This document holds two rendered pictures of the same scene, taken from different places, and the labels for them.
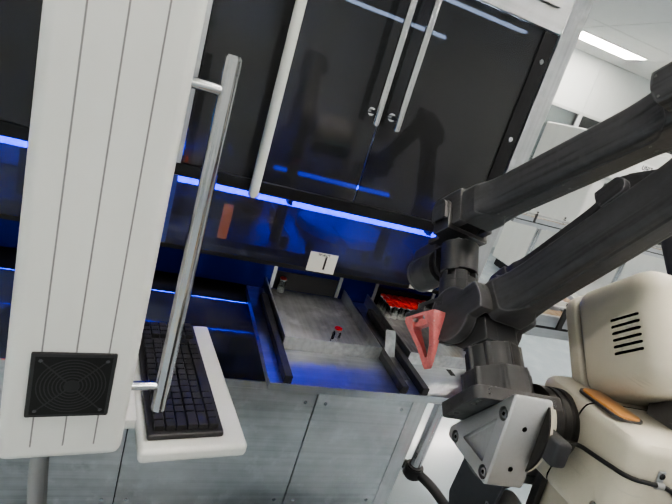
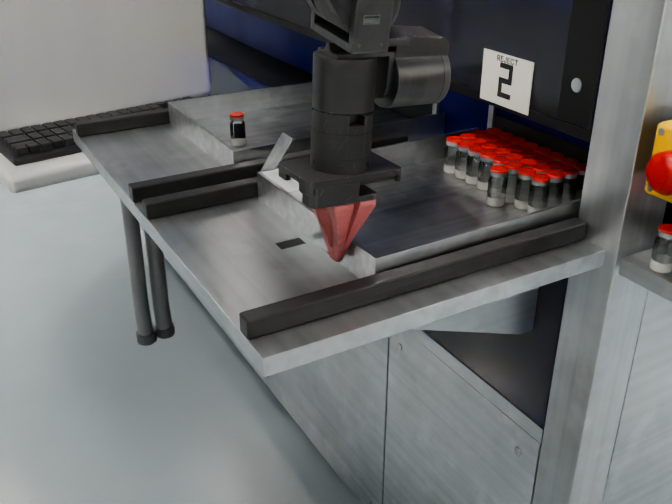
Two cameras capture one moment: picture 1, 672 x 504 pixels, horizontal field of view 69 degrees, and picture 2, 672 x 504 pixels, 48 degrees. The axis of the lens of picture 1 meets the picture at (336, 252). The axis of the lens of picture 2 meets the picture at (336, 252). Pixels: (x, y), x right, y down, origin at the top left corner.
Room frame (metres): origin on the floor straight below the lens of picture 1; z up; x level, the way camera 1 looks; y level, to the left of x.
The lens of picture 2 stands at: (1.13, -1.12, 1.24)
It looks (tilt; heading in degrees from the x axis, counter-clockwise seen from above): 27 degrees down; 82
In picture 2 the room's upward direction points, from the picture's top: straight up
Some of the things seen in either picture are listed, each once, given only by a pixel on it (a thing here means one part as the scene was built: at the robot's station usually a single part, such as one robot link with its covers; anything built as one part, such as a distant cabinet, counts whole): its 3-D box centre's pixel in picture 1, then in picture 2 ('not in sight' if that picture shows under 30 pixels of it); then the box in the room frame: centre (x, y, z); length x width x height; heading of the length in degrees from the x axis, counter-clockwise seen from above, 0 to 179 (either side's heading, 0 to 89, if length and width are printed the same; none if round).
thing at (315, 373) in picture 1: (377, 344); (316, 179); (1.24, -0.19, 0.87); 0.70 x 0.48 x 0.02; 111
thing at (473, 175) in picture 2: (411, 314); (493, 173); (1.45, -0.29, 0.90); 0.18 x 0.02 x 0.05; 112
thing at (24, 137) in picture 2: (174, 370); (113, 126); (0.92, 0.26, 0.82); 0.40 x 0.14 x 0.02; 30
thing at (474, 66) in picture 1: (454, 119); not in sight; (1.44, -0.21, 1.50); 0.43 x 0.01 x 0.59; 111
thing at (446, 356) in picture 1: (422, 330); (435, 193); (1.37, -0.32, 0.90); 0.34 x 0.26 x 0.04; 22
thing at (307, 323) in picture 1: (317, 315); (303, 118); (1.25, 0.00, 0.90); 0.34 x 0.26 x 0.04; 21
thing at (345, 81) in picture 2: not in sight; (349, 80); (1.24, -0.45, 1.07); 0.07 x 0.06 x 0.07; 19
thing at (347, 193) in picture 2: not in sight; (326, 218); (1.22, -0.46, 0.94); 0.07 x 0.07 x 0.09; 21
